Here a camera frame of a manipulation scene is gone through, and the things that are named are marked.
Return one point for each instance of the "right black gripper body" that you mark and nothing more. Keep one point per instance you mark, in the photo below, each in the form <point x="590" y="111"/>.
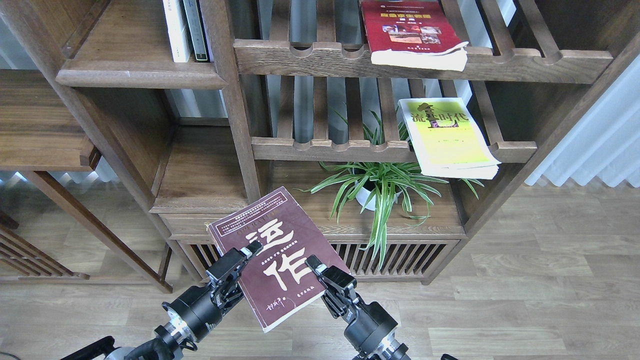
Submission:
<point x="370" y="328"/>

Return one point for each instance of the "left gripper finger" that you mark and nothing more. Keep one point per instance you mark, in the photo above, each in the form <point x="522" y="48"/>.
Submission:
<point x="227" y="269"/>

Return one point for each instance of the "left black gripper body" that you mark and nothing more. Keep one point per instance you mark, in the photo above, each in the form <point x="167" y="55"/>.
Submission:
<point x="197" y="311"/>

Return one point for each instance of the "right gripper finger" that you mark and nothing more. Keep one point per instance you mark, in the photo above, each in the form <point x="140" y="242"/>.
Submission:
<point x="340" y="285"/>

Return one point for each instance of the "maroon book white characters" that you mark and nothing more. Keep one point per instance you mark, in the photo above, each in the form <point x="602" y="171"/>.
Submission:
<point x="276" y="282"/>

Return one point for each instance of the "yellow green book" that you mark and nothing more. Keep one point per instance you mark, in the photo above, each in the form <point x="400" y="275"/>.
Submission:
<point x="447" y="141"/>

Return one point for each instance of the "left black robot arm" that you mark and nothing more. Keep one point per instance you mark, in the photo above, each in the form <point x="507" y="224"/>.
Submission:
<point x="155" y="349"/>

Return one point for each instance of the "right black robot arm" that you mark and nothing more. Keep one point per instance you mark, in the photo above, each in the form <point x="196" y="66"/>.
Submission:
<point x="370" y="328"/>

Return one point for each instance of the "red book on top shelf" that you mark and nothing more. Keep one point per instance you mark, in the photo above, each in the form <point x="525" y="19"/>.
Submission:
<point x="412" y="34"/>

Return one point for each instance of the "white plant pot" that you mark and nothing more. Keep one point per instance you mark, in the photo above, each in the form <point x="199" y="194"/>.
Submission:
<point x="376" y="195"/>

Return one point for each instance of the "green spider plant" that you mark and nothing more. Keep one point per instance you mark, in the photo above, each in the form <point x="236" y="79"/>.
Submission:
<point x="416" y="191"/>

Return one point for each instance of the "slatted wooden bench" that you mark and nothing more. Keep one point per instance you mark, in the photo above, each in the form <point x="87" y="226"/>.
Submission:
<point x="29" y="262"/>

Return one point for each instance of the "dark wooden bookshelf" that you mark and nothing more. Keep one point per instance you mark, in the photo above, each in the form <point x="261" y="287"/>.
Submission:
<point x="195" y="141"/>

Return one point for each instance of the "wooden side table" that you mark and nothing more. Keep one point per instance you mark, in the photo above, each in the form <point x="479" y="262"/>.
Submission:
<point x="39" y="135"/>

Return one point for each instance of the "white upright book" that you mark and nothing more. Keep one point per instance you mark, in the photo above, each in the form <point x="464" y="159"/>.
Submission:
<point x="177" y="30"/>

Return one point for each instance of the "dark green upright book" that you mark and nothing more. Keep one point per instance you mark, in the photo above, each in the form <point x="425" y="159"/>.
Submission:
<point x="196" y="29"/>

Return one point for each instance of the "white curtain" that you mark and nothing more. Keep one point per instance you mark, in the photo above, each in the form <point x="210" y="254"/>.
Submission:
<point x="605" y="143"/>

